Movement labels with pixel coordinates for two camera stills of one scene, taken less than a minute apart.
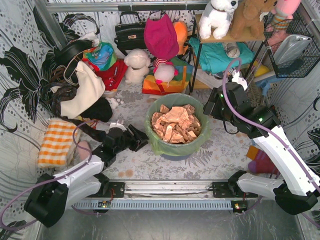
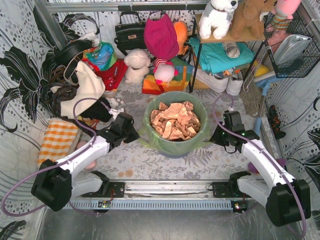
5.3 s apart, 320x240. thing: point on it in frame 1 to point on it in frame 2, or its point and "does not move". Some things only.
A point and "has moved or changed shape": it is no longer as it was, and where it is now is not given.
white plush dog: x=216 y=16 does not move
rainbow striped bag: x=178 y=84 does not move
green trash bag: x=164 y=148 has moved or changed shape
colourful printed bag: x=104 y=55 does not move
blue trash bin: x=175 y=157 has moved or changed shape
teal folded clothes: x=214 y=57 does not move
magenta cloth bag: x=160 y=37 does not move
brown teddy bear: x=248 y=20 does not move
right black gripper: x=211 y=104 to x=219 y=136
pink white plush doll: x=164 y=71 does not move
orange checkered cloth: x=58 y=144 does not move
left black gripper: x=132 y=137 to x=130 y=133
